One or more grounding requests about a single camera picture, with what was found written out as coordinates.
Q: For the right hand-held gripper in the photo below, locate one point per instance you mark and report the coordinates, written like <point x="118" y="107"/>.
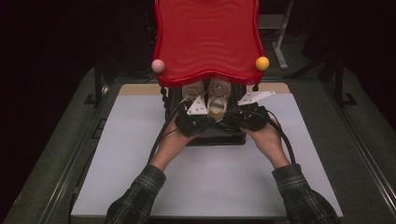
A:
<point x="252" y="118"/>

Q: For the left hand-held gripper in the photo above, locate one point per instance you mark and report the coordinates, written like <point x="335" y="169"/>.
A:
<point x="191" y="123"/>

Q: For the beige lace-up sneaker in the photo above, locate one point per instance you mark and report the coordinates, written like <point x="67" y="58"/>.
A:
<point x="192" y="89"/>
<point x="218" y="93"/>

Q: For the red and black shoe rack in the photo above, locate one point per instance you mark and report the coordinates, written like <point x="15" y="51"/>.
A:
<point x="205" y="40"/>

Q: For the person's left hand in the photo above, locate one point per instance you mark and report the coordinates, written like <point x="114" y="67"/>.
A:
<point x="176" y="141"/>

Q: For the person's right hand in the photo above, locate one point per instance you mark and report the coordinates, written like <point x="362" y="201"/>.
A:
<point x="264" y="140"/>

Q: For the yellow ball knob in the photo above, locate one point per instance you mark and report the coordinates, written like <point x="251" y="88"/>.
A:
<point x="262" y="63"/>

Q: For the pink ball knob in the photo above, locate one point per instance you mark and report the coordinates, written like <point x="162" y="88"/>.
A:
<point x="158" y="66"/>

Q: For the white metal stand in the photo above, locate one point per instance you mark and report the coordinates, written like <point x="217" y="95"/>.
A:
<point x="281" y="34"/>

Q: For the black metal stand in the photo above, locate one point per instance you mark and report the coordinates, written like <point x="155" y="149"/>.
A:
<point x="338" y="84"/>
<point x="98" y="81"/>

